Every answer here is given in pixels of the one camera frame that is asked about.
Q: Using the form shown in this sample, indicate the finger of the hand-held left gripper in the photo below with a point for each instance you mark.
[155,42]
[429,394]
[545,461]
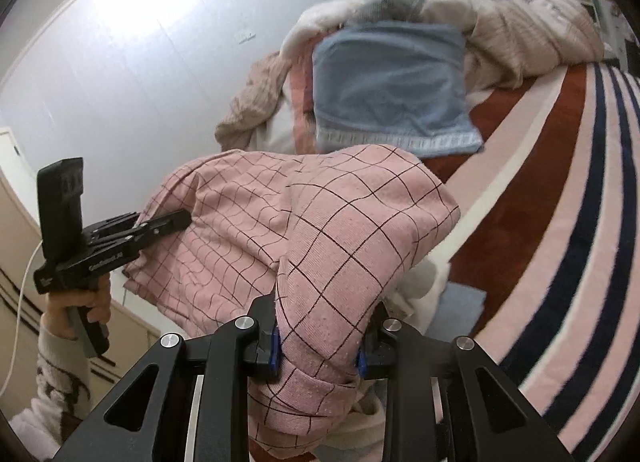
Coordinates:
[162,224]
[112,223]

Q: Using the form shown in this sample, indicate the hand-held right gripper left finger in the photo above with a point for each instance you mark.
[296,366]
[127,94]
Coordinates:
[272,353]

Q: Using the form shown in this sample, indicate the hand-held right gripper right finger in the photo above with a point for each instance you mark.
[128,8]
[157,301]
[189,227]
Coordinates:
[361,364]

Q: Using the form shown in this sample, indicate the pink checked pants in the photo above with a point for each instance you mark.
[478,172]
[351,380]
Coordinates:
[300,242]

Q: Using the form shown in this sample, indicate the person's left forearm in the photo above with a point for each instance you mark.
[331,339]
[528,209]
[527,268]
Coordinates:
[55,382]

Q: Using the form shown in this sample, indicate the person's left hand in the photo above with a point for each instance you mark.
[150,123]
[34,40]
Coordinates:
[87,307]

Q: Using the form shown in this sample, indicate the striped plush blanket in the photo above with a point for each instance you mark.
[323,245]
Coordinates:
[550,242]

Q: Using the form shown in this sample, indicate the white fluffy cloth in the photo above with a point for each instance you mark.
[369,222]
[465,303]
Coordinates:
[310,25]

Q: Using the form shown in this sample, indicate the blue towel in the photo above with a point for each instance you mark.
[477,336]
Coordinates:
[390,87]

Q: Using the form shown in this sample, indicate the beige striped quilt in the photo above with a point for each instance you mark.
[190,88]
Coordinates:
[535,37]

